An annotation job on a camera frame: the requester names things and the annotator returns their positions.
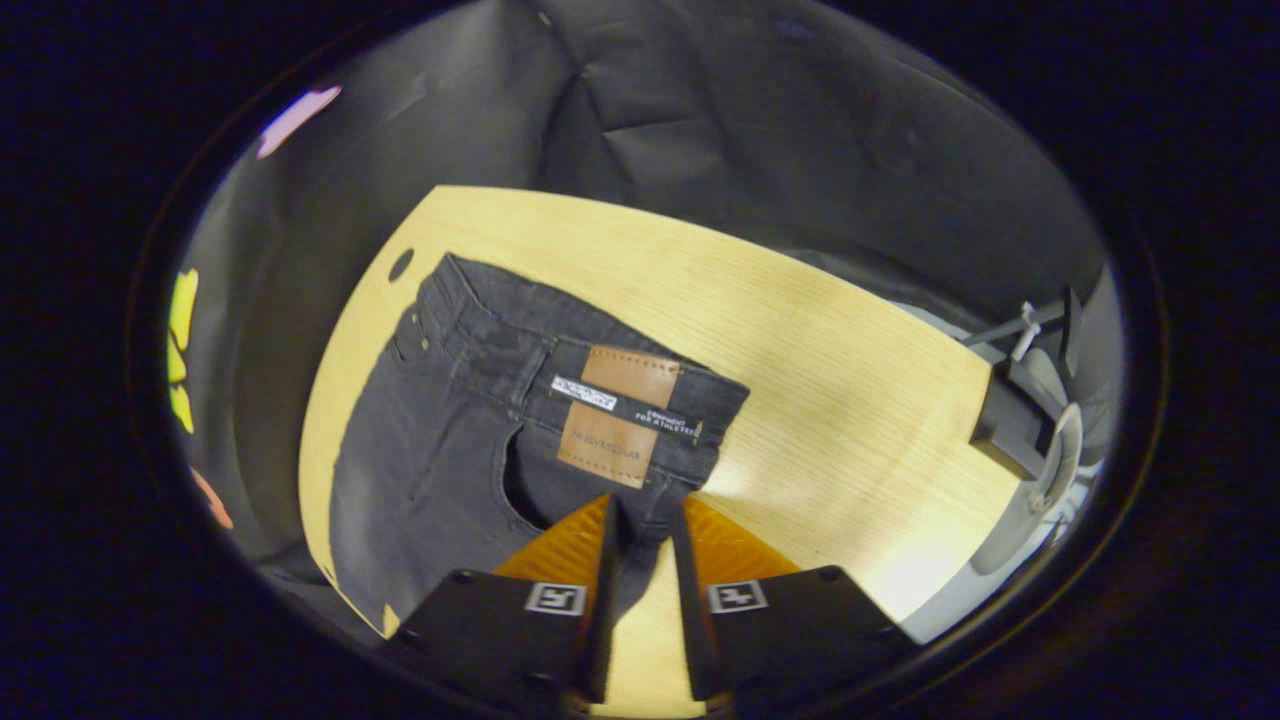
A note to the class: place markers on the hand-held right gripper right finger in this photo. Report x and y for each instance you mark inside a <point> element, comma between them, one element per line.
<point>695,640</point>

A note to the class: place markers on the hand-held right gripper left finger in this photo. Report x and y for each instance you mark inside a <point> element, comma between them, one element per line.
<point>600,620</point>

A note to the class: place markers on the black jeans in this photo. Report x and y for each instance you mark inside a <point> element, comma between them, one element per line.
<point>440,450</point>

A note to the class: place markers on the black table clamp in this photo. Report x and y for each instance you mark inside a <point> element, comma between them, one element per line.
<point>1010,425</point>

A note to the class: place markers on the grey chair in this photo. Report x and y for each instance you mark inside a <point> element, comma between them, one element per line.
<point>1060,470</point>

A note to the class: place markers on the black table grommet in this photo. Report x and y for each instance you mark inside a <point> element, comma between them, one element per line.
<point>401,264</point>

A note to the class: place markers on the black backdrop cloth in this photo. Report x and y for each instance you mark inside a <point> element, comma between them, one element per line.
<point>700,120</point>

